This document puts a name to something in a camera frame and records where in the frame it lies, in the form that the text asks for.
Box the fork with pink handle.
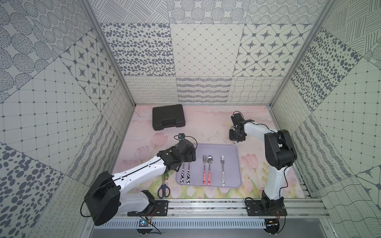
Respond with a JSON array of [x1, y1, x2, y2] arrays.
[[202, 155, 207, 186]]

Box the spoon with pink handle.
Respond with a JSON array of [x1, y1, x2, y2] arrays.
[[207, 155, 213, 186]]

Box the spoon with cow-pattern handle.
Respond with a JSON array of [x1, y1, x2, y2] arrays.
[[186, 162, 191, 185]]

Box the fork with cow-pattern handle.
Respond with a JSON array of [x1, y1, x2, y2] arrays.
[[180, 165, 185, 184]]

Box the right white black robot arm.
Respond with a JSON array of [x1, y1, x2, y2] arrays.
[[229, 111, 297, 213]]

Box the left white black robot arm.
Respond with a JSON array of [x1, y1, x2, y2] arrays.
[[82, 139, 198, 226]]

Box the lavender rectangular tray mat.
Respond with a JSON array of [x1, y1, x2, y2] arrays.
[[176, 144, 242, 188]]

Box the black plastic tool case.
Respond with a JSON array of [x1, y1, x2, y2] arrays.
[[152, 104, 186, 131]]

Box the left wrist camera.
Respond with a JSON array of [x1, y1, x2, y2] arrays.
[[178, 133, 186, 140]]

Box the scissors with blue handles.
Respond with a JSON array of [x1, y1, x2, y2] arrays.
[[157, 175, 171, 199]]

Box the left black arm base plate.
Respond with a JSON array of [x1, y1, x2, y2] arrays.
[[127, 200, 169, 217]]

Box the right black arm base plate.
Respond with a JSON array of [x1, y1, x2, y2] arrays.
[[244, 198, 287, 217]]

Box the white slotted cable duct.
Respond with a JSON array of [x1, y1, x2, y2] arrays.
[[95, 218, 266, 230]]

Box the aluminium mounting rail frame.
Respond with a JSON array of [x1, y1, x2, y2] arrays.
[[84, 197, 331, 220]]

